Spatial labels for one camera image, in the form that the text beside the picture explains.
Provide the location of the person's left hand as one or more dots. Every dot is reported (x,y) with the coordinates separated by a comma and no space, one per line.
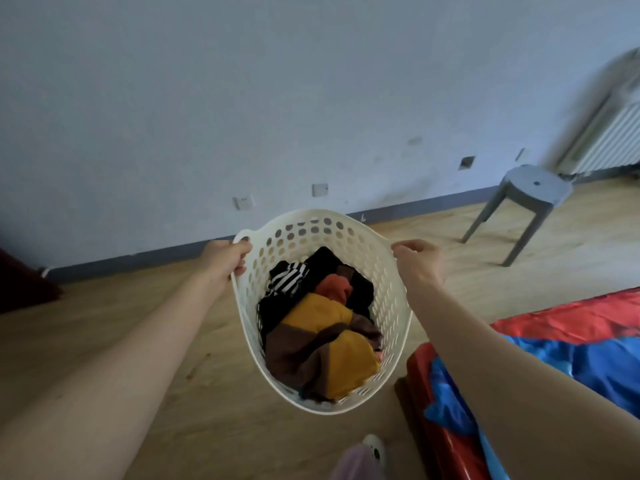
(222,259)

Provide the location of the person's right hand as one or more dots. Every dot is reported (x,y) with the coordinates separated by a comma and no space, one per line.
(419,264)

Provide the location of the person's right fingers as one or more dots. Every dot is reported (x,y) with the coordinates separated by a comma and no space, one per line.
(404,248)

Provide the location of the person's left fingers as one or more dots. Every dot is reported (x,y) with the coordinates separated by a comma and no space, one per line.
(242,254)

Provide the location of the white perforated laundry basket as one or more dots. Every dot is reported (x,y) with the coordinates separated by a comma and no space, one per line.
(370,274)

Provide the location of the person's left forearm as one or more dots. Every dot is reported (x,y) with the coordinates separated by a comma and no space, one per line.
(100,379)

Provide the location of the person's right forearm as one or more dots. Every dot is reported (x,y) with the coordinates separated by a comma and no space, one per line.
(515,389)

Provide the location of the grey skirting board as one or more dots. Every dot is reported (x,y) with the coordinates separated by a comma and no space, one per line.
(200,249)

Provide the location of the black and white striped garment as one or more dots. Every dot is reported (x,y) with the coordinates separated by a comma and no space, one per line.
(289,278)

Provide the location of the orange garment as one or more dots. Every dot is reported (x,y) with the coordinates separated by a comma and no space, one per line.
(334,288)

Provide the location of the brown and yellow garment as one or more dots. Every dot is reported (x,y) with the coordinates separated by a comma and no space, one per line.
(325,344)

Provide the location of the grey plastic stool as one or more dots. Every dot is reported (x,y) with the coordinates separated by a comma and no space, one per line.
(533,189)

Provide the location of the person's slipper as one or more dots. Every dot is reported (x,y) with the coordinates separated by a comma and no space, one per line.
(375,448)

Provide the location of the red and blue bed cover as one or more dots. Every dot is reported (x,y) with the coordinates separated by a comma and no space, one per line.
(590,344)

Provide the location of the dark brown furniture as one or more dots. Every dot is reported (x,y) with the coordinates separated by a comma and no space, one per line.
(22,287)

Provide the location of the white radiator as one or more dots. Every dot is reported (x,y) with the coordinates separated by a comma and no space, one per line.
(612,134)

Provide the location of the white wall socket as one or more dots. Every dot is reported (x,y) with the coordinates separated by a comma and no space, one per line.
(244,202)
(320,189)

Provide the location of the open wall socket box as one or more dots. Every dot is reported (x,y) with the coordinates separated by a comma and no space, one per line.
(466,162)

